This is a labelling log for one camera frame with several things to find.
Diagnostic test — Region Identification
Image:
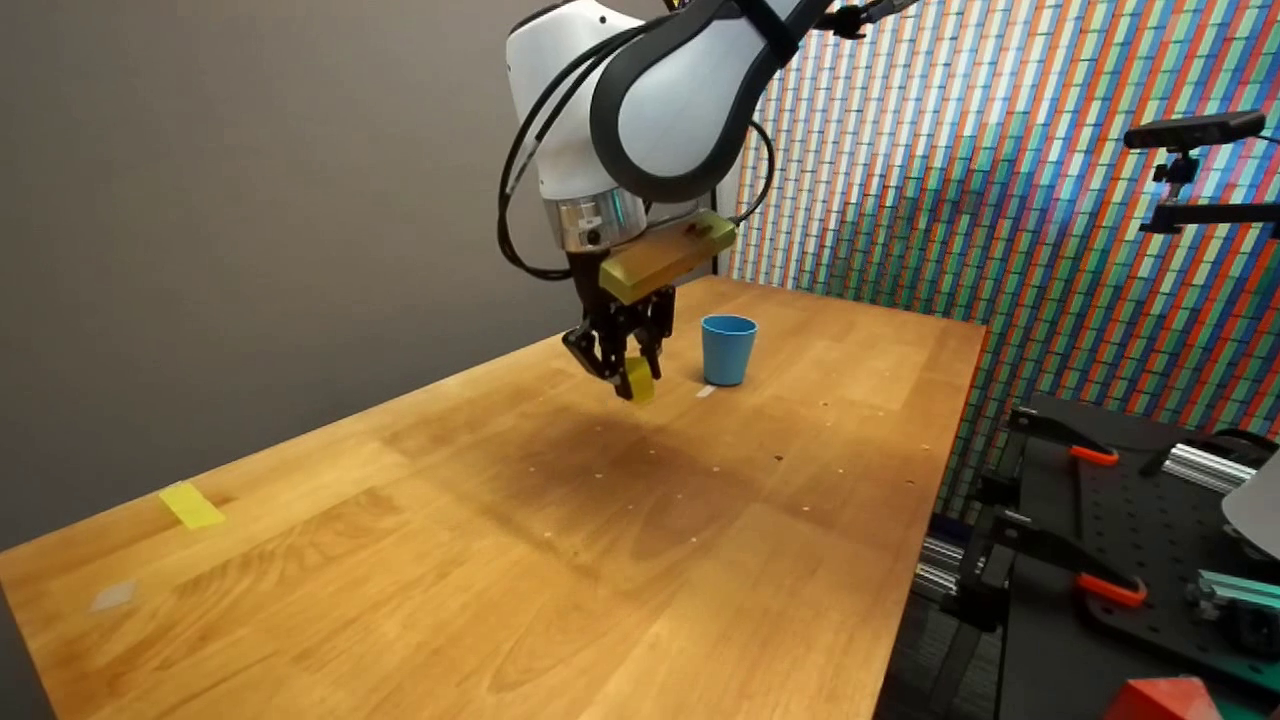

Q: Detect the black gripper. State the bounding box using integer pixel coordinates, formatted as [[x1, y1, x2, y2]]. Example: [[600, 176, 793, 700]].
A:
[[560, 253, 678, 401]]

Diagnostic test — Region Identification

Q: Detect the yellow cube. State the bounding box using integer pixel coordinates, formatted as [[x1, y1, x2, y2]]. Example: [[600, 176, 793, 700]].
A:
[[624, 355, 656, 403]]

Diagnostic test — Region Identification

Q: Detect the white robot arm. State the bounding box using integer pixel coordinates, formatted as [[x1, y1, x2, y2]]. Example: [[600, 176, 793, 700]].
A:
[[497, 0, 861, 401]]

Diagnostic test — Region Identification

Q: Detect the blue plastic cup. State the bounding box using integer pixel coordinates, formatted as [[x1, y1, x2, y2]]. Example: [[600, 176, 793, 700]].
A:
[[700, 318, 755, 387]]

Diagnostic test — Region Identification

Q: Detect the yellow tape strip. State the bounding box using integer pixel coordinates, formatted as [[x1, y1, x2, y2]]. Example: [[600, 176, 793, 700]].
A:
[[159, 480, 225, 528]]

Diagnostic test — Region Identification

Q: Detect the black perforated breadboard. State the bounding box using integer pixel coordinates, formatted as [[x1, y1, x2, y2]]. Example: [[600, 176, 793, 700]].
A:
[[998, 401, 1280, 720]]

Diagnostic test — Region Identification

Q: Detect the red block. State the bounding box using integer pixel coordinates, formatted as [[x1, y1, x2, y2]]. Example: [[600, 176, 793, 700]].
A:
[[1106, 675, 1222, 720]]

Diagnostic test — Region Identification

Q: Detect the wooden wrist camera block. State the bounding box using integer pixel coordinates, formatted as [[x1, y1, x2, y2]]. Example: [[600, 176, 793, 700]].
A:
[[596, 211, 737, 306]]

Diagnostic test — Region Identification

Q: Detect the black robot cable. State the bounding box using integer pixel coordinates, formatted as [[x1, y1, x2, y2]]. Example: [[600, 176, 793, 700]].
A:
[[493, 0, 779, 283]]

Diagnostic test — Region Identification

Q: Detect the orange handled clamp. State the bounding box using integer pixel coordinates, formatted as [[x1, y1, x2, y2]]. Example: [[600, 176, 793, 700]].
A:
[[994, 511, 1149, 612], [1010, 403, 1120, 469]]

